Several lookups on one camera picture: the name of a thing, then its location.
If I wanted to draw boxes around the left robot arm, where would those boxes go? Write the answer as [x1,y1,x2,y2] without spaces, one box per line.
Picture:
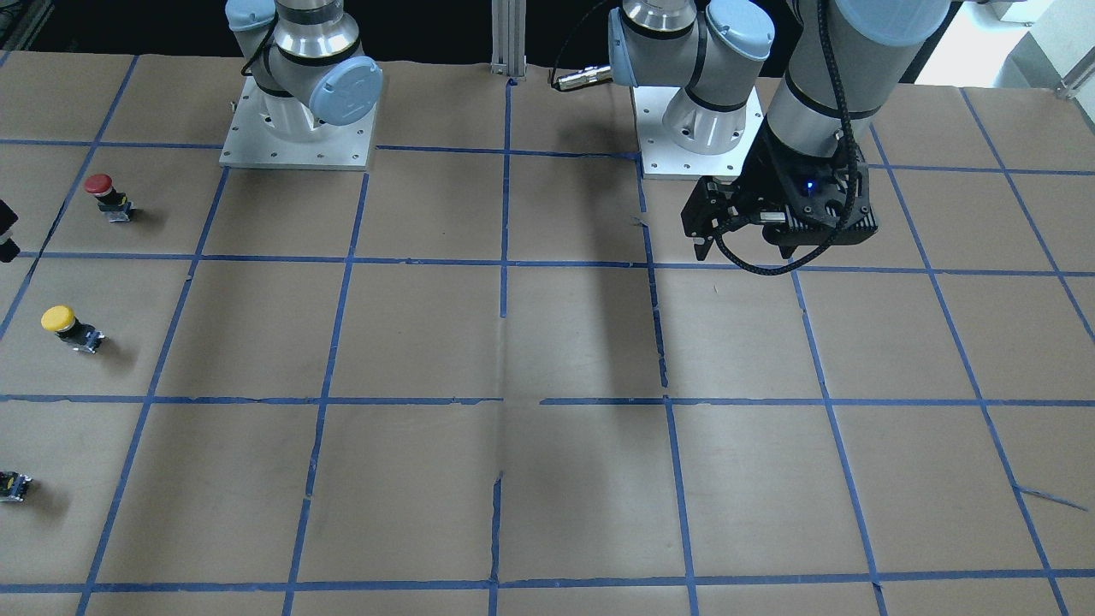
[607,1,948,275]

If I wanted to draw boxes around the silver cable connector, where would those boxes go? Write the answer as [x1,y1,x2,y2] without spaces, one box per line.
[550,65,613,92]

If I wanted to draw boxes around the red push button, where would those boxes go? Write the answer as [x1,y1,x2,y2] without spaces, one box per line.
[83,173,132,223]

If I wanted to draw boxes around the yellow push button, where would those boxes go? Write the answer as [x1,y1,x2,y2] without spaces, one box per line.
[41,305,105,355]

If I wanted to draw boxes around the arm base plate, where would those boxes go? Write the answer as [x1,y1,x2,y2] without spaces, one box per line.
[632,86,763,181]
[219,77,380,172]

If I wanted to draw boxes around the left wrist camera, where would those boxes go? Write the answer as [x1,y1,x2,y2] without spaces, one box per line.
[762,168,879,248]

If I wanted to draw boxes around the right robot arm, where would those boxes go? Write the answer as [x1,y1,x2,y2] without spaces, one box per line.
[3,1,383,261]

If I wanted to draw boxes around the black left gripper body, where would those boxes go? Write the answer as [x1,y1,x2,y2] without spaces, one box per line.
[681,128,856,241]

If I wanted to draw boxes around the small black switch block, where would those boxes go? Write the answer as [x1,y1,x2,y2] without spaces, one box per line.
[0,470,33,503]

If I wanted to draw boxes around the aluminium frame post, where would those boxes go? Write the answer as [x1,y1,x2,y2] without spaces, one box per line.
[489,0,527,81]

